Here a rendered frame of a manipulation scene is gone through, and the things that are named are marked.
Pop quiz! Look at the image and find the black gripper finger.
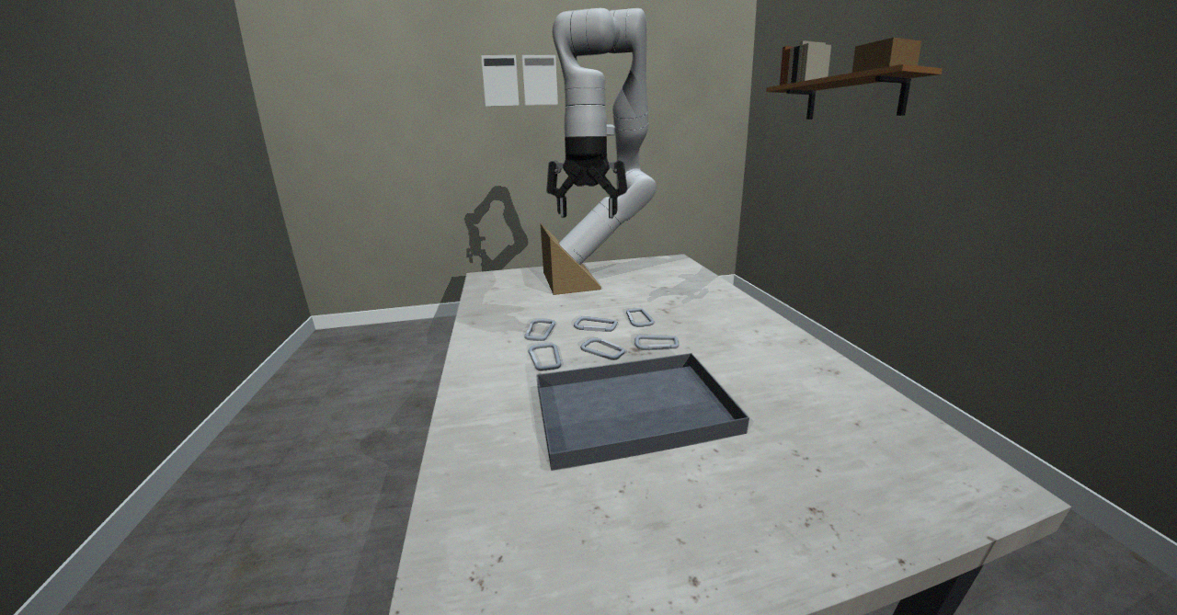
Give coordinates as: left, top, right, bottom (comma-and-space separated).
547, 161, 581, 218
589, 160, 627, 219

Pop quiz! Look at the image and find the grey carabiner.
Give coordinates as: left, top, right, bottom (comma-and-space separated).
574, 316, 617, 332
634, 335, 679, 350
528, 343, 561, 370
626, 308, 654, 327
581, 337, 625, 360
525, 319, 556, 341

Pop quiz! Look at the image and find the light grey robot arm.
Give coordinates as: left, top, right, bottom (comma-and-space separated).
553, 8, 657, 265

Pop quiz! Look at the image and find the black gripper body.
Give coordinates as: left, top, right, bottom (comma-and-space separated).
564, 136, 610, 187

